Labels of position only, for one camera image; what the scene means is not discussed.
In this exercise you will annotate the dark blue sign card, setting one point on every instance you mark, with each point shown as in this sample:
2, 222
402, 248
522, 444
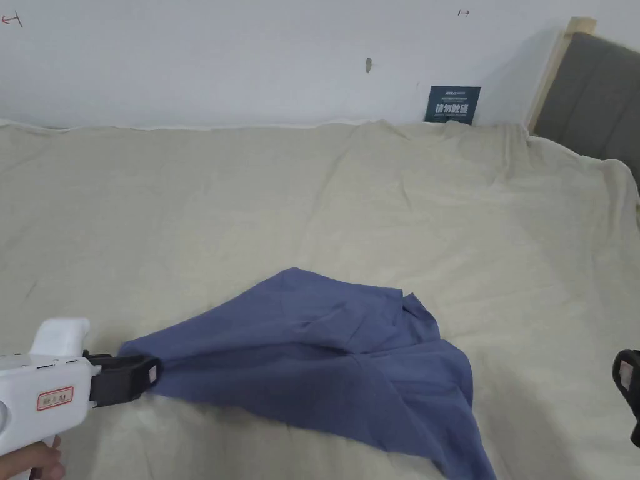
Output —
452, 105

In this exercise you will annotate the bed with beige sheet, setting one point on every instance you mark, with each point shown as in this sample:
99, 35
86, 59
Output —
250, 200

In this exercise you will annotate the dark blue shirt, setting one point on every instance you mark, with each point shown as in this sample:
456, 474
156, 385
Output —
320, 360

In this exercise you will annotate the grey padded headboard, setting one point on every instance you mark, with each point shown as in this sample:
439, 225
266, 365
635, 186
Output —
590, 95

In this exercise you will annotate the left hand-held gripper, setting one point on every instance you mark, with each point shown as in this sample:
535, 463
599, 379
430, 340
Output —
30, 385

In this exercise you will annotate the person's left hand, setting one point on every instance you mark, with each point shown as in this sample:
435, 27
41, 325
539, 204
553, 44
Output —
17, 465

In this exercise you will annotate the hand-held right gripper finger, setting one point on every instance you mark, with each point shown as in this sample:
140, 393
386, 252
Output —
631, 400

